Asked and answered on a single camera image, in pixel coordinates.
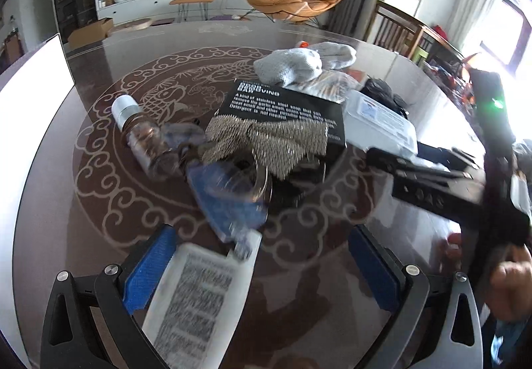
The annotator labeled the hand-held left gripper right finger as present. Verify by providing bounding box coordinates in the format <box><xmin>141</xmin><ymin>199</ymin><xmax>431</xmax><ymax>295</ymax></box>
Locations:
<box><xmin>347</xmin><ymin>223</ymin><xmax>485</xmax><ymax>369</ymax></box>

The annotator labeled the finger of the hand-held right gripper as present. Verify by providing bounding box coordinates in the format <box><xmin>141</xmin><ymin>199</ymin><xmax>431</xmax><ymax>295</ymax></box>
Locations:
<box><xmin>417</xmin><ymin>142</ymin><xmax>483</xmax><ymax>171</ymax></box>
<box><xmin>366</xmin><ymin>147</ymin><xmax>471</xmax><ymax>183</ymax></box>

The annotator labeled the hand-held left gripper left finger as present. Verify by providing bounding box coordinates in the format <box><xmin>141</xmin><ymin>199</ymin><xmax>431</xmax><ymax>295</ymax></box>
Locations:
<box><xmin>42</xmin><ymin>223</ymin><xmax>179</xmax><ymax>369</ymax></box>

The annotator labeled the clear plastic box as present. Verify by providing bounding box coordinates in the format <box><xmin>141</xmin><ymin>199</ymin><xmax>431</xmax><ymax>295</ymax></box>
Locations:
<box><xmin>343</xmin><ymin>90</ymin><xmax>418</xmax><ymax>156</ymax></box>

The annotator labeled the white printed packet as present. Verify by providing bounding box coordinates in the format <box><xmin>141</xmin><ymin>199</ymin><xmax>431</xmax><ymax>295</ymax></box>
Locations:
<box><xmin>141</xmin><ymin>230</ymin><xmax>263</xmax><ymax>369</ymax></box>

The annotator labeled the grey knit glove orange cuff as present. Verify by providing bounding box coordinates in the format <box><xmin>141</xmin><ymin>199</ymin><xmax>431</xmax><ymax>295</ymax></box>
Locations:
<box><xmin>296</xmin><ymin>42</ymin><xmax>357</xmax><ymax>70</ymax></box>

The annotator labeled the clear jar with silver cap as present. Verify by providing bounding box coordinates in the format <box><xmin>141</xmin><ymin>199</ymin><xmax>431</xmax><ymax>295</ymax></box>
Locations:
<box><xmin>111</xmin><ymin>94</ymin><xmax>186</xmax><ymax>178</ymax></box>

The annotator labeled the person's right hand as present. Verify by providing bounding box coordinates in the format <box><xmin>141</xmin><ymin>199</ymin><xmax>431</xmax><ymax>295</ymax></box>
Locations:
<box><xmin>441</xmin><ymin>233</ymin><xmax>532</xmax><ymax>323</ymax></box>

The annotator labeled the clear packet of brown snacks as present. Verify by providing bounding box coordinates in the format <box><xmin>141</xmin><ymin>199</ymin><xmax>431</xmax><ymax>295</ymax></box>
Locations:
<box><xmin>305</xmin><ymin>72</ymin><xmax>363</xmax><ymax>103</ymax></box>

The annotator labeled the blue packet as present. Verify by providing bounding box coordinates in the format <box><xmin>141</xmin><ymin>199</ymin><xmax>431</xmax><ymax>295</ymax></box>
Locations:
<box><xmin>185</xmin><ymin>161</ymin><xmax>269</xmax><ymax>243</ymax></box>

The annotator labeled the black printed box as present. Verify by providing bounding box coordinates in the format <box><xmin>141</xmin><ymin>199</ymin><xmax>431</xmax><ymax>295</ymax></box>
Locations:
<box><xmin>216</xmin><ymin>78</ymin><xmax>347</xmax><ymax>158</ymax></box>

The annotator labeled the silver metal mesh scrubber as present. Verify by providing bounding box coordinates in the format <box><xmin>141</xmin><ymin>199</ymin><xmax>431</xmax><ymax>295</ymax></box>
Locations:
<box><xmin>203</xmin><ymin>115</ymin><xmax>330</xmax><ymax>181</ymax></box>

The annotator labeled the wooden chair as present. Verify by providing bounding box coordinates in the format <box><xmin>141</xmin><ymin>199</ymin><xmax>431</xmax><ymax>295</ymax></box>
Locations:
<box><xmin>363</xmin><ymin>0</ymin><xmax>425</xmax><ymax>59</ymax></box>

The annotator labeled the white sheer curtain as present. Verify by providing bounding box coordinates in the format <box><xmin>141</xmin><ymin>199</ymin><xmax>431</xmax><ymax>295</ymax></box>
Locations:
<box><xmin>446</xmin><ymin>0</ymin><xmax>506</xmax><ymax>55</ymax></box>

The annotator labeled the cardboard box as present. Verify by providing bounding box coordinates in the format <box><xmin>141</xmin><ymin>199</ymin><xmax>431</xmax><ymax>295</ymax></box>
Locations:
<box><xmin>67</xmin><ymin>17</ymin><xmax>114</xmax><ymax>51</ymax></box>

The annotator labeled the white television cabinet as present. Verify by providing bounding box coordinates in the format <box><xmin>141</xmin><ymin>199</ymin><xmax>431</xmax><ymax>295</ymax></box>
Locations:
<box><xmin>96</xmin><ymin>0</ymin><xmax>255</xmax><ymax>26</ymax></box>

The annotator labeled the orange bench with metal legs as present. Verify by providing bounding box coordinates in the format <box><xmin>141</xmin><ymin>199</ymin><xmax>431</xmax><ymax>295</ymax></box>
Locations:
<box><xmin>169</xmin><ymin>0</ymin><xmax>217</xmax><ymax>23</ymax></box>

